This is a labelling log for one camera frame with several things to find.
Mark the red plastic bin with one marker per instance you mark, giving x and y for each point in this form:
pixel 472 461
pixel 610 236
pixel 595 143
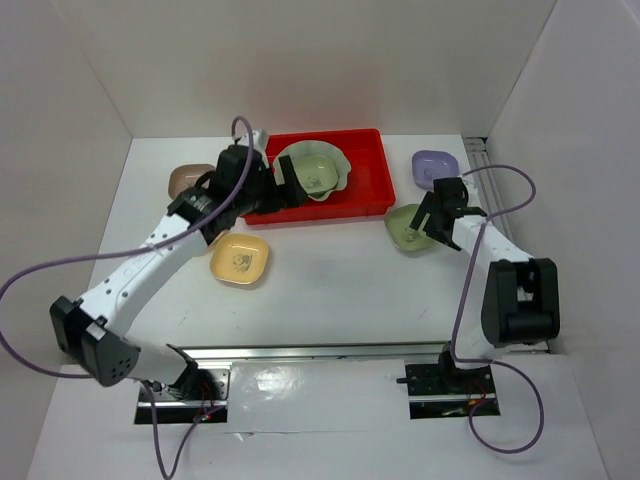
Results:
pixel 369 189

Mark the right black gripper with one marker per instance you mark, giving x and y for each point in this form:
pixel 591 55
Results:
pixel 425 208

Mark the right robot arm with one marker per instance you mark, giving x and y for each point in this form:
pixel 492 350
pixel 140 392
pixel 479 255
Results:
pixel 509 297

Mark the green square panda plate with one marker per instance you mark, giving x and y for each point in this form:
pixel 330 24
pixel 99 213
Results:
pixel 317 174

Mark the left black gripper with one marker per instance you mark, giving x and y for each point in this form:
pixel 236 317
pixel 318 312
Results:
pixel 290 195

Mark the yellow square panda plate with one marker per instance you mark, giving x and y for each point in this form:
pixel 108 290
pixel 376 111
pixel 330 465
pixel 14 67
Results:
pixel 239 260

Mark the aluminium mounting rail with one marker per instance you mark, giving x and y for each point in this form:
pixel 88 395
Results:
pixel 315 352

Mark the large green scalloped bowl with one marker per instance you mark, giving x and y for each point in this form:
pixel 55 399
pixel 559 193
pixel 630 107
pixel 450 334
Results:
pixel 315 147

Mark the purple square panda plate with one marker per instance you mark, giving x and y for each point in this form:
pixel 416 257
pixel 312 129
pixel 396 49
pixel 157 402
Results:
pixel 430 165

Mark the pink square panda plate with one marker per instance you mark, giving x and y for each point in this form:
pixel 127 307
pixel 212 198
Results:
pixel 185 176

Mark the green square plate upper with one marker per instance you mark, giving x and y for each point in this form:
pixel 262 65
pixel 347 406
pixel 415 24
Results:
pixel 408 241

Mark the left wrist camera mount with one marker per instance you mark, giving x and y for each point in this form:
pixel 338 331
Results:
pixel 259 138

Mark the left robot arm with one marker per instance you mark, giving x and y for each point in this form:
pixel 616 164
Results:
pixel 93 328

